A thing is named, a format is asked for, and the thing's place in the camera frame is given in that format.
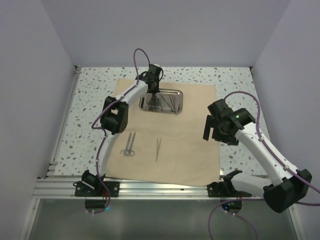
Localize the beige cloth wrap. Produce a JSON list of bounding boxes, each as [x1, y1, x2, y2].
[[105, 82, 220, 186]]

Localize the steel tweezers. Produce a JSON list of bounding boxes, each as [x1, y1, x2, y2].
[[155, 138, 162, 162]]

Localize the steel surgical scissors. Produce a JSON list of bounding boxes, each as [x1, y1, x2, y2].
[[128, 132, 136, 157], [120, 133, 132, 157]]

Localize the steel forceps with rings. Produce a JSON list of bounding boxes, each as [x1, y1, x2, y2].
[[147, 93, 160, 112]]

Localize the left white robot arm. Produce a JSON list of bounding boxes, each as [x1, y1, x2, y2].
[[81, 64, 164, 197]]

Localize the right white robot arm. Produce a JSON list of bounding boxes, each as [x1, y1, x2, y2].
[[202, 99, 312, 213]]

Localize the steel instrument tray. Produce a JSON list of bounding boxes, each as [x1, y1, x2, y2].
[[139, 88, 183, 115]]

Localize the steel probe in tray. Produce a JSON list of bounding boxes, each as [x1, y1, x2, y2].
[[170, 96, 180, 115]]

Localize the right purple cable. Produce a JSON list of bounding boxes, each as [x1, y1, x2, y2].
[[208, 91, 320, 240]]

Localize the purple cable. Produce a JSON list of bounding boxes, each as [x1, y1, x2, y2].
[[91, 48, 152, 214], [208, 91, 320, 240]]

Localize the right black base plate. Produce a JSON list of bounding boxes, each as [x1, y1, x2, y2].
[[206, 181, 253, 198]]

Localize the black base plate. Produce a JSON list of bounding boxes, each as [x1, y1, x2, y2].
[[72, 181, 120, 198], [206, 181, 253, 198]]

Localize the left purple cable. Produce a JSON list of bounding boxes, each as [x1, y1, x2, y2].
[[91, 48, 152, 214]]

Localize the aluminium left side rail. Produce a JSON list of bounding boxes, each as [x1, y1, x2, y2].
[[45, 65, 82, 178]]

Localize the aluminium rail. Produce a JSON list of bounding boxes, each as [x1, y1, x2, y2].
[[32, 176, 294, 200], [45, 65, 82, 178]]

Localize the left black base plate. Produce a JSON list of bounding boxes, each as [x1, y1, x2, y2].
[[72, 181, 120, 198]]

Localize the aluminium front rail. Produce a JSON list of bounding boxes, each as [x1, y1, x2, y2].
[[32, 176, 294, 200]]

